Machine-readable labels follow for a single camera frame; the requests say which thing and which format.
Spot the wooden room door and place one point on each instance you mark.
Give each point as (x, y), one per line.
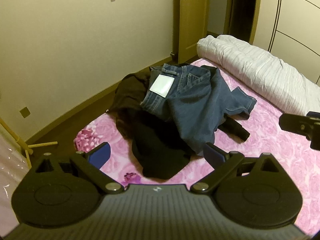
(193, 27)

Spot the white rolled duvet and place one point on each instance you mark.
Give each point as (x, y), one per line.
(269, 76)

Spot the white paper label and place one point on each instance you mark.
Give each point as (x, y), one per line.
(162, 85)

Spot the wooden rack frame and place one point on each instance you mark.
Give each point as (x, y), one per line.
(28, 149)

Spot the low wall socket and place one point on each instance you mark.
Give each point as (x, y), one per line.
(25, 112)

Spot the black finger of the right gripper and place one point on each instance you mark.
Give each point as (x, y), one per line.
(301, 125)

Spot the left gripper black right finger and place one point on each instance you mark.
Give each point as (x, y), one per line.
(223, 164)

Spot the blue denim jeans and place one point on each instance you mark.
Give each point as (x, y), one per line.
(199, 102)

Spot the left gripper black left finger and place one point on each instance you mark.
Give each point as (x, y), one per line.
(86, 166)

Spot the cream wardrobe with black lines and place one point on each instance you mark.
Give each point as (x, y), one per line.
(289, 30)

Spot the pink floral bed sheet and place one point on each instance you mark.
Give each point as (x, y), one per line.
(292, 151)

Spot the black jacket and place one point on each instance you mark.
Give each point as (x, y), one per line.
(156, 142)

